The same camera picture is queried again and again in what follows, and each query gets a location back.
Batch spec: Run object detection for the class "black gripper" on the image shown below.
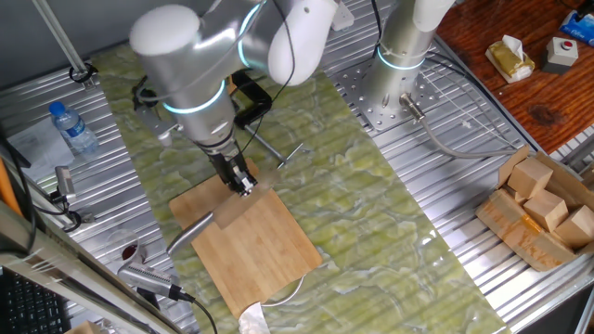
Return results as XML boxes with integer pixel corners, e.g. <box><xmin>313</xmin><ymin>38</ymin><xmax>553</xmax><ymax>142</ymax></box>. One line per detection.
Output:
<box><xmin>205</xmin><ymin>146</ymin><xmax>260</xmax><ymax>199</ymax></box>

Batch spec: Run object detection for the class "steel kitchen knife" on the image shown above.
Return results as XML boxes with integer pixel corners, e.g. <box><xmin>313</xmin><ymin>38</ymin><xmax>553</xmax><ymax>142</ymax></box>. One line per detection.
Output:
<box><xmin>165</xmin><ymin>167</ymin><xmax>282</xmax><ymax>256</ymax></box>

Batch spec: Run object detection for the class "bamboo cutting board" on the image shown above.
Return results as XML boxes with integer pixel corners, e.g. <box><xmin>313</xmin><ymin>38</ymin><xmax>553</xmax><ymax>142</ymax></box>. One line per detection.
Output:
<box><xmin>168</xmin><ymin>157</ymin><xmax>324</xmax><ymax>320</ymax></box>

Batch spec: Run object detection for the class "black C-clamp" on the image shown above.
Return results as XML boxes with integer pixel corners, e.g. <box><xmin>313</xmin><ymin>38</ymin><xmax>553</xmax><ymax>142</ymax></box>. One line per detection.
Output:
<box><xmin>230</xmin><ymin>69</ymin><xmax>305</xmax><ymax>171</ymax></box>

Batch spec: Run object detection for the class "glass beaker with red liquid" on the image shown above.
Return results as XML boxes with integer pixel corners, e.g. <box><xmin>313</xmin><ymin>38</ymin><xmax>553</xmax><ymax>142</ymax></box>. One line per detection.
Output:
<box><xmin>105</xmin><ymin>228</ymin><xmax>149</xmax><ymax>265</ymax></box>

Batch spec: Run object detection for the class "green marble pattern mat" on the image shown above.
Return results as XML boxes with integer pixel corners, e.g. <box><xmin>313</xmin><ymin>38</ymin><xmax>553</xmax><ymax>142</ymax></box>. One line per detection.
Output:
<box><xmin>90</xmin><ymin>41</ymin><xmax>511</xmax><ymax>334</ymax></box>

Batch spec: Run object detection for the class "plastic water bottle blue cap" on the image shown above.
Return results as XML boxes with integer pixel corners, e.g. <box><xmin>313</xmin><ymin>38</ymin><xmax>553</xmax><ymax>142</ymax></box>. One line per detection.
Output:
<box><xmin>48</xmin><ymin>100</ymin><xmax>101</xmax><ymax>155</ymax></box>

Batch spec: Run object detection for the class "white power strip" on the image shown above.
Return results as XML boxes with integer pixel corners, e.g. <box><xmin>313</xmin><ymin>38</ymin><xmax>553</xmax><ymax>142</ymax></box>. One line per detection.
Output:
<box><xmin>330</xmin><ymin>0</ymin><xmax>356</xmax><ymax>32</ymax></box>

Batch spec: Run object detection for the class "white paper sheet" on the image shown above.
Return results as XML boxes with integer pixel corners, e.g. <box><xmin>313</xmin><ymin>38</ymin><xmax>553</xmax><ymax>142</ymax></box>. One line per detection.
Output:
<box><xmin>6</xmin><ymin>118</ymin><xmax>75</xmax><ymax>182</ymax></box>

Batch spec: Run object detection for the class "large wooden block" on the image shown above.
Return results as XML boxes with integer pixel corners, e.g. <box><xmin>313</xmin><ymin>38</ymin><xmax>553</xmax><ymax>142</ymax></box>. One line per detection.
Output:
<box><xmin>64</xmin><ymin>320</ymin><xmax>103</xmax><ymax>334</ymax></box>

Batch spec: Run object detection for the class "aluminium pole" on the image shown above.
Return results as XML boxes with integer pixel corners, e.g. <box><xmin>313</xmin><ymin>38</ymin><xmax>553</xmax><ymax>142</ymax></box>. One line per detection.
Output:
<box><xmin>31</xmin><ymin>0</ymin><xmax>98</xmax><ymax>90</ymax></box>

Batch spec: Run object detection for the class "orange pole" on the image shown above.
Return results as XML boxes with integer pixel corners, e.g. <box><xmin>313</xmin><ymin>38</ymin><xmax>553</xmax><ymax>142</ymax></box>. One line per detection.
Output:
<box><xmin>0</xmin><ymin>157</ymin><xmax>23</xmax><ymax>217</ymax></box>

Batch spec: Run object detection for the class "black keyboard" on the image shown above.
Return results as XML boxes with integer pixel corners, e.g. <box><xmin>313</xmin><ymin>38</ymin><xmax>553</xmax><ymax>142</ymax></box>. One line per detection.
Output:
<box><xmin>0</xmin><ymin>268</ymin><xmax>73</xmax><ymax>334</ymax></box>

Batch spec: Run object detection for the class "brown cardboard box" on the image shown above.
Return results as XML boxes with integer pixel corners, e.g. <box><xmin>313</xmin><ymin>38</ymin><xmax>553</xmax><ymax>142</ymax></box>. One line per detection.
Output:
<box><xmin>475</xmin><ymin>144</ymin><xmax>594</xmax><ymax>273</ymax></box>

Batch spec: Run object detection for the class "light wooden block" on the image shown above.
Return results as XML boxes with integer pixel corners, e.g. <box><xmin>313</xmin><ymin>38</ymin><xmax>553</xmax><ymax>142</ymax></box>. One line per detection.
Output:
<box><xmin>523</xmin><ymin>188</ymin><xmax>570</xmax><ymax>233</ymax></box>
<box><xmin>507</xmin><ymin>157</ymin><xmax>554</xmax><ymax>200</ymax></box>
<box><xmin>554</xmin><ymin>205</ymin><xmax>594</xmax><ymax>250</ymax></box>

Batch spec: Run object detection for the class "yellow tissue pack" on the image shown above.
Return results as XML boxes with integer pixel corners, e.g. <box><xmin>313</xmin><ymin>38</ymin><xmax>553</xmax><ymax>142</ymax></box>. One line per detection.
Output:
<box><xmin>484</xmin><ymin>34</ymin><xmax>536</xmax><ymax>84</ymax></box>

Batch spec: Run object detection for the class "brown wooden table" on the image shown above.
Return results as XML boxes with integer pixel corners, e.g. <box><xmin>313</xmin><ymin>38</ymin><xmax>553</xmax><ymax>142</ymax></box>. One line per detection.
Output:
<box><xmin>435</xmin><ymin>0</ymin><xmax>594</xmax><ymax>154</ymax></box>

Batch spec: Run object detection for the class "grey button box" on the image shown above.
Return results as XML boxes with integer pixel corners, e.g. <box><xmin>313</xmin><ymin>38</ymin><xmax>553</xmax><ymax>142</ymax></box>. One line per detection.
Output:
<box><xmin>541</xmin><ymin>36</ymin><xmax>580</xmax><ymax>75</ymax></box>

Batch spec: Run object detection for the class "blue tissue pack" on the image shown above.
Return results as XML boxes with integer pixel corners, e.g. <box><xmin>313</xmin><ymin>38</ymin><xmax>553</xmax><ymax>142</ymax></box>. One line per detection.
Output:
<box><xmin>559</xmin><ymin>9</ymin><xmax>594</xmax><ymax>47</ymax></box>

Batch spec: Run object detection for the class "white wire loop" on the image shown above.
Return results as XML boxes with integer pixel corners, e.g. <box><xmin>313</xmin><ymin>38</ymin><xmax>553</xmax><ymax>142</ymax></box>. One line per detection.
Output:
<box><xmin>261</xmin><ymin>276</ymin><xmax>306</xmax><ymax>308</ymax></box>

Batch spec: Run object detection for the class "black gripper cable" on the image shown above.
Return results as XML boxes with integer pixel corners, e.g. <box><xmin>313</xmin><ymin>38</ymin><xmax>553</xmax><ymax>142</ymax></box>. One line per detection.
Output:
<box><xmin>239</xmin><ymin>0</ymin><xmax>299</xmax><ymax>155</ymax></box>

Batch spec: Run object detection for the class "black camera cable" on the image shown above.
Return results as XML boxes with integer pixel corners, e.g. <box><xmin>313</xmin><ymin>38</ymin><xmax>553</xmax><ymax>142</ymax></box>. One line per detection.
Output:
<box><xmin>178</xmin><ymin>290</ymin><xmax>219</xmax><ymax>334</ymax></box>

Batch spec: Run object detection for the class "silver finned camera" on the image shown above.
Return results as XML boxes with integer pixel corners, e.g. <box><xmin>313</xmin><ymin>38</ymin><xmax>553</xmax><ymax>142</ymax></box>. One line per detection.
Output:
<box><xmin>117</xmin><ymin>262</ymin><xmax>182</xmax><ymax>301</ymax></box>

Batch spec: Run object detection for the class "small camera on clamp mount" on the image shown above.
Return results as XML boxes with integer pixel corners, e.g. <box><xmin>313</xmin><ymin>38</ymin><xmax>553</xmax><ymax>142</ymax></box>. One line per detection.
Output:
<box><xmin>49</xmin><ymin>165</ymin><xmax>83</xmax><ymax>205</ymax></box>

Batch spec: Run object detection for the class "aluminium frame bar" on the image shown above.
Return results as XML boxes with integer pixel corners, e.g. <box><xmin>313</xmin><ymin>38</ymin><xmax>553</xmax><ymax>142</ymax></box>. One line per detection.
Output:
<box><xmin>0</xmin><ymin>199</ymin><xmax>187</xmax><ymax>334</ymax></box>

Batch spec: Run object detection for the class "grey base cable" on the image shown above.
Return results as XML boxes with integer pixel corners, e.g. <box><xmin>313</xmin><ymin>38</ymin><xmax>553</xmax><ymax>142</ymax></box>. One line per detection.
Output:
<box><xmin>399</xmin><ymin>92</ymin><xmax>519</xmax><ymax>160</ymax></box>

